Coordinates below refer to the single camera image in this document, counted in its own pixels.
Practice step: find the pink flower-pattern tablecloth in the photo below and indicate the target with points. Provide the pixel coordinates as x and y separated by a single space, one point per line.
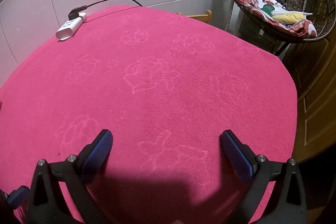
157 82

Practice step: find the yellow plush pillow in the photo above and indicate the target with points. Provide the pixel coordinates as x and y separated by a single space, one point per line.
288 18

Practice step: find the green round object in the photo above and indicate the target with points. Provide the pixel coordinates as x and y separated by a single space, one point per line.
268 9

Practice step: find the yellow wooden chair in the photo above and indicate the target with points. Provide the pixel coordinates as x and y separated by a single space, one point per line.
202 16

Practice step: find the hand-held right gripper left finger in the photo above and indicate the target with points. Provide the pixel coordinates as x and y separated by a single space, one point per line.
101 146

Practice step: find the white power strip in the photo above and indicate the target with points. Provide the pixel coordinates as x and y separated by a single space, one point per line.
69 28

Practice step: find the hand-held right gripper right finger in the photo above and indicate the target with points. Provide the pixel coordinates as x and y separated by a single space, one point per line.
236 153

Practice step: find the dark wicker hanging chair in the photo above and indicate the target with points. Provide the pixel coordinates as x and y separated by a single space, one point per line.
312 11

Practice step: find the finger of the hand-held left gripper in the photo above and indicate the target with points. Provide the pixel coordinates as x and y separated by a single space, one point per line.
17 196

